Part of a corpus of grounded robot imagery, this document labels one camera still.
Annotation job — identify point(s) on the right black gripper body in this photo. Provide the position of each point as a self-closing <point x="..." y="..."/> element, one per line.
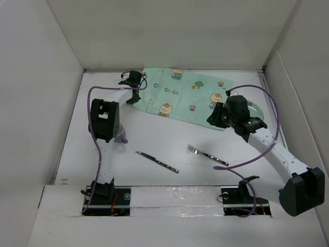
<point x="232" y="119"/>

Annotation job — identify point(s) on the light green floral plate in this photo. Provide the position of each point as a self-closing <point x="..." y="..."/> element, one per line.
<point x="254" y="110"/>

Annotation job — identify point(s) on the green cartoon print cloth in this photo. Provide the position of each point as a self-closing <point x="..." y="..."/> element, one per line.
<point x="182" y="95"/>

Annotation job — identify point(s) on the purple ceramic mug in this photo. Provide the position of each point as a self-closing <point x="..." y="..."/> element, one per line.
<point x="121" y="136"/>

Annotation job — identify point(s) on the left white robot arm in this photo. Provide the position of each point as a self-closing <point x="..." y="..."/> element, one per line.
<point x="103" y="111"/>

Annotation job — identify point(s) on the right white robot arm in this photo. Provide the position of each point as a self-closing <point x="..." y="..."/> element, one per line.
<point x="301" y="189"/>

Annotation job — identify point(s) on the steel fork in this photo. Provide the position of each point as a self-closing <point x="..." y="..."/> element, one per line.
<point x="198" y="152"/>

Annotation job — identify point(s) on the steel table knife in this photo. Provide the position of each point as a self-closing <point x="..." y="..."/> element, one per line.
<point x="157" y="161"/>

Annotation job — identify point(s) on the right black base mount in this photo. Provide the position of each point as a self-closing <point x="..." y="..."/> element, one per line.
<point x="238" y="201"/>

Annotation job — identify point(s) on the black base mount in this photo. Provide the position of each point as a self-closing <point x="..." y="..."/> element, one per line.
<point x="107" y="200"/>
<point x="238" y="201"/>

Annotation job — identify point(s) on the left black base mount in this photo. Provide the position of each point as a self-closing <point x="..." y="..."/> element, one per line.
<point x="107" y="200"/>

